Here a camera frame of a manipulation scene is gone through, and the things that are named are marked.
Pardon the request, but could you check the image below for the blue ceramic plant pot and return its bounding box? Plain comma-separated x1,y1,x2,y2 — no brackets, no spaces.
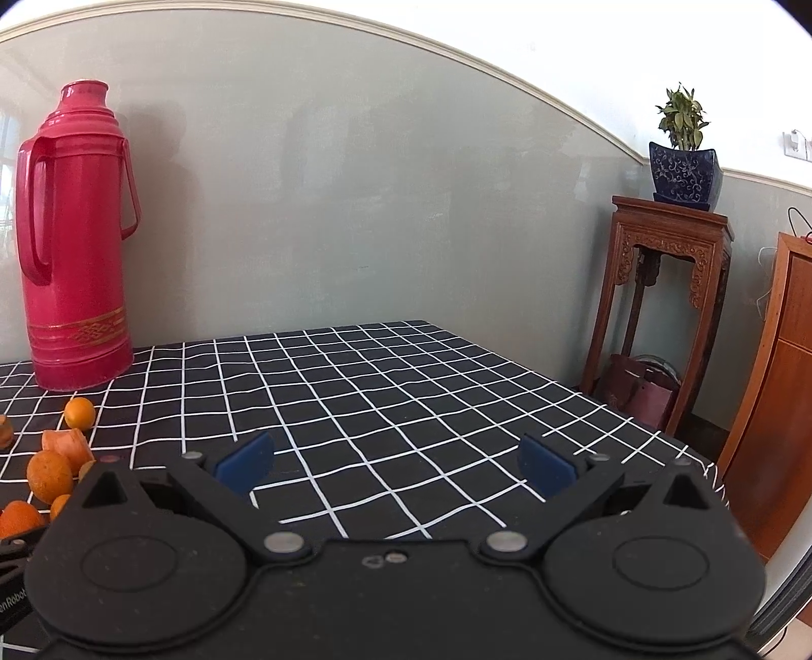
648,142,723,212

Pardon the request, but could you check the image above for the orange fruit front left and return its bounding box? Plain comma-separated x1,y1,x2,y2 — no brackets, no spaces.
26,450,74,505

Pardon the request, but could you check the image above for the orange with brown top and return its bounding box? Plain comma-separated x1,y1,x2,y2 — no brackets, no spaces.
0,415,14,450

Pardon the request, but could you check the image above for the carved wooden plant stand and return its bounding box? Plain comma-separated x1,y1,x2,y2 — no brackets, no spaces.
580,195,735,435

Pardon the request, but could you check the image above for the round orange fruit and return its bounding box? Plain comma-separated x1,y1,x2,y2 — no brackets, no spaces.
63,398,96,432

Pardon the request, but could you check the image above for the black white grid tablecloth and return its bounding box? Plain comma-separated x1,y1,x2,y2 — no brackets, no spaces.
0,319,726,655

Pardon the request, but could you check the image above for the red thermos flask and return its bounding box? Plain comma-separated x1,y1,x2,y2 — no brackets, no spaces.
15,80,139,392

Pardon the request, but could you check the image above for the maroon handbag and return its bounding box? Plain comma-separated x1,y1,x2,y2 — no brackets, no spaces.
595,353,681,431

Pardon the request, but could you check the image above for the orange wooden cabinet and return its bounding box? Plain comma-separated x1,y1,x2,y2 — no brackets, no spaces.
719,234,812,559

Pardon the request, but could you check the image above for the green potted plant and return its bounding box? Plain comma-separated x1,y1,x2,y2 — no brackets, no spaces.
657,82,710,151

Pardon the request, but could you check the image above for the orange fruit bottom left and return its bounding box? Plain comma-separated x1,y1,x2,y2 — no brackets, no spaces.
0,501,47,539

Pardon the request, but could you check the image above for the cut orange fruit piece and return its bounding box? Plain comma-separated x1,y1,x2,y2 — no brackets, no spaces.
41,427,93,476

